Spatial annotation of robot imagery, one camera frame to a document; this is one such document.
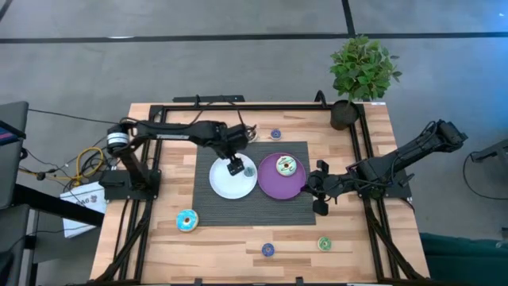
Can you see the small blue sprinkled donut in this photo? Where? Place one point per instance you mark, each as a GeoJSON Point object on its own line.
{"type": "Point", "coordinates": [264, 246]}
{"type": "Point", "coordinates": [273, 132]}

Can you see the black aluminium table frame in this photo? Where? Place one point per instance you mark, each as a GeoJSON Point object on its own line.
{"type": "Point", "coordinates": [278, 107]}

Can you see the small green frosted donut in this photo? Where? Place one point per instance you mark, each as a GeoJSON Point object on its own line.
{"type": "Point", "coordinates": [320, 240]}

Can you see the grey chair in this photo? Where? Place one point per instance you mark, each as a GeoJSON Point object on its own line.
{"type": "Point", "coordinates": [14, 167]}

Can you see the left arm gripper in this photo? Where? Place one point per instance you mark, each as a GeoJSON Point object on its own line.
{"type": "Point", "coordinates": [231, 149]}

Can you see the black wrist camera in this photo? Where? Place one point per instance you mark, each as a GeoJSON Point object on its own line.
{"type": "Point", "coordinates": [341, 183]}
{"type": "Point", "coordinates": [239, 132]}

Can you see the large light blue donut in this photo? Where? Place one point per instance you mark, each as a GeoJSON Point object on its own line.
{"type": "Point", "coordinates": [182, 221]}

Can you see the black flat bar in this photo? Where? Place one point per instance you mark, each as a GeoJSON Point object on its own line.
{"type": "Point", "coordinates": [210, 98]}

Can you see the grey woven placemat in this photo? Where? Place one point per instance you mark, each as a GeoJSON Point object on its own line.
{"type": "Point", "coordinates": [254, 210]}

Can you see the white paper sheet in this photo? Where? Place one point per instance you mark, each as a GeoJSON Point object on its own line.
{"type": "Point", "coordinates": [85, 202]}

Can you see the mint donut with dark drizzle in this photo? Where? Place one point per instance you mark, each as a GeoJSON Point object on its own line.
{"type": "Point", "coordinates": [281, 168]}

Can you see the purple round plate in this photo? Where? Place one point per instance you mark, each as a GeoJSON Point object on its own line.
{"type": "Point", "coordinates": [278, 186]}

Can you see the black plant pot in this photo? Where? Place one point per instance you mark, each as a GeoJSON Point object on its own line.
{"type": "Point", "coordinates": [343, 116]}

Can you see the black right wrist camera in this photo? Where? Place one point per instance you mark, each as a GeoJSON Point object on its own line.
{"type": "Point", "coordinates": [341, 183]}

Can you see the green leafy plant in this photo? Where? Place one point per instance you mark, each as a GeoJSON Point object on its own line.
{"type": "Point", "coordinates": [363, 67]}

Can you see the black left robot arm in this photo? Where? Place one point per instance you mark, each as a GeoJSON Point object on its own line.
{"type": "Point", "coordinates": [174, 131]}

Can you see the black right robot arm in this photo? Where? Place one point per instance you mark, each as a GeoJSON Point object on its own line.
{"type": "Point", "coordinates": [416, 149]}

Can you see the teal sofa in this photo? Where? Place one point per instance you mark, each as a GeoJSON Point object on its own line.
{"type": "Point", "coordinates": [464, 262]}

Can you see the white round plate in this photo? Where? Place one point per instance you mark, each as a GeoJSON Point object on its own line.
{"type": "Point", "coordinates": [228, 184]}

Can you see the small teal donut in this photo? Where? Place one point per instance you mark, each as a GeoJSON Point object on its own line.
{"type": "Point", "coordinates": [249, 171]}

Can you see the grey metal stand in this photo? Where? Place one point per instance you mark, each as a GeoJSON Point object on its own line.
{"type": "Point", "coordinates": [494, 151]}

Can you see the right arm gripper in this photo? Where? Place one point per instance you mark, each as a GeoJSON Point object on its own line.
{"type": "Point", "coordinates": [323, 186]}

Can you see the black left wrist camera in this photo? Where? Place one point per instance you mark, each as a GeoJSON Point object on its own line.
{"type": "Point", "coordinates": [239, 132]}

